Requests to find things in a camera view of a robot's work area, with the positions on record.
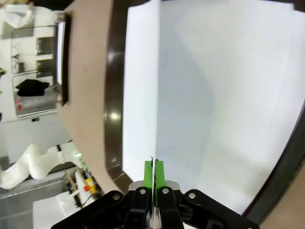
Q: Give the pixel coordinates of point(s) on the green right gripper right finger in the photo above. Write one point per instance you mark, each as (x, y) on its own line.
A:
(160, 176)

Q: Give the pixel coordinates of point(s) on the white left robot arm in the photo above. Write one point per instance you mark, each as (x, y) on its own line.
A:
(35, 164)

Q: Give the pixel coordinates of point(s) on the black folded cloth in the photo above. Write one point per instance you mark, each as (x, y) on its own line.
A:
(31, 87)

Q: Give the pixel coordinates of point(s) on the yellow emergency stop box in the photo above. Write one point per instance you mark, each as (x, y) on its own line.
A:
(91, 188)

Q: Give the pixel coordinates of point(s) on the brown plastic tray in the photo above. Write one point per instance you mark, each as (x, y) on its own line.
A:
(113, 95)

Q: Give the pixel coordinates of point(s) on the white A4 paper sheet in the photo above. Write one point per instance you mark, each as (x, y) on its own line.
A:
(60, 52)
(214, 95)
(299, 47)
(140, 95)

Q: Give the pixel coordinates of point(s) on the green right gripper left finger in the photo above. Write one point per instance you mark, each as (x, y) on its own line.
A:
(147, 174)

